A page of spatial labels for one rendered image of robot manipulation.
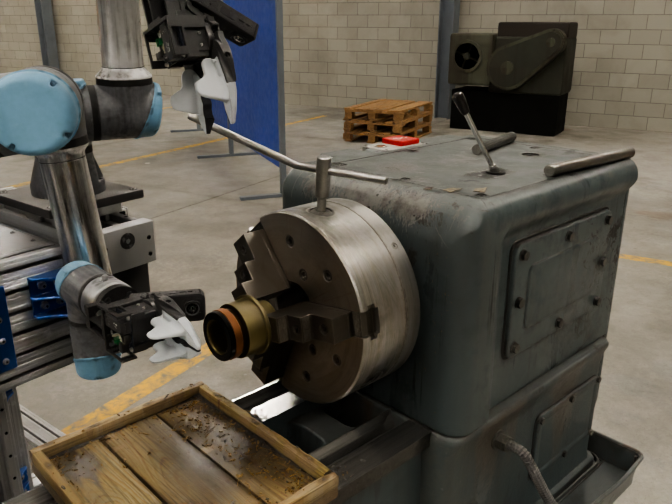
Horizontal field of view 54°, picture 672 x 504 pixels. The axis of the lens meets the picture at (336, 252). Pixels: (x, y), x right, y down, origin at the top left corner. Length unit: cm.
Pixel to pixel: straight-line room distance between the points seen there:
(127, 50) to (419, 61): 1033
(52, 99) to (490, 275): 69
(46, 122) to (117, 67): 48
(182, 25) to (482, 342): 64
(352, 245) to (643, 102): 998
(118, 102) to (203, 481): 81
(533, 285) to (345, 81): 1123
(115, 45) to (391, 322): 83
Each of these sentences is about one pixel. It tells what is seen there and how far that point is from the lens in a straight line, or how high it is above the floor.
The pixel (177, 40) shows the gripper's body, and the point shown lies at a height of 149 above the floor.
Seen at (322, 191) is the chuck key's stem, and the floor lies 127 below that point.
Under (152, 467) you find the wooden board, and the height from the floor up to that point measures 89.
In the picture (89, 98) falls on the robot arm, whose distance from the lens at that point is 148.
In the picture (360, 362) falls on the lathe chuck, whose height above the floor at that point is 105.
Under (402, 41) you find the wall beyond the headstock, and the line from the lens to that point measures 1179.
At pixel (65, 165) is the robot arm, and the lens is 120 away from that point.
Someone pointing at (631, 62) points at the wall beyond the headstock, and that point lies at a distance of 1082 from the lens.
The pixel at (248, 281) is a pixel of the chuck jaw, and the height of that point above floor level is 114.
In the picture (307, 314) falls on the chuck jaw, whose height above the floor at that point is 111.
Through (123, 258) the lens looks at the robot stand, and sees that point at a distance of 142.
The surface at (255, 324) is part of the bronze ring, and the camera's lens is 97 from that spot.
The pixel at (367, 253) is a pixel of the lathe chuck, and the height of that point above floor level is 119.
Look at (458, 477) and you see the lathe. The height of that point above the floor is 78.
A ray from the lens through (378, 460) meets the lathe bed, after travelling 109.
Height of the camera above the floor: 151
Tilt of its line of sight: 19 degrees down
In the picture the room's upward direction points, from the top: straight up
